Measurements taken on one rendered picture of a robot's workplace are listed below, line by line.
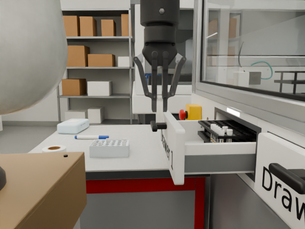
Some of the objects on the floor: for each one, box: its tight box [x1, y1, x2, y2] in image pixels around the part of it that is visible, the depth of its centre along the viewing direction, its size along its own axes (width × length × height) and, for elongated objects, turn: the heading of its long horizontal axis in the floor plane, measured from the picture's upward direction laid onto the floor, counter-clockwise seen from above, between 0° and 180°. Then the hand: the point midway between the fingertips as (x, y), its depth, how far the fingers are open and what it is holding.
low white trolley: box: [28, 124, 210, 229], centre depth 111 cm, size 58×62×76 cm
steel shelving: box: [57, 7, 138, 125], centre depth 445 cm, size 363×49×200 cm
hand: (159, 112), depth 66 cm, fingers closed, pressing on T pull
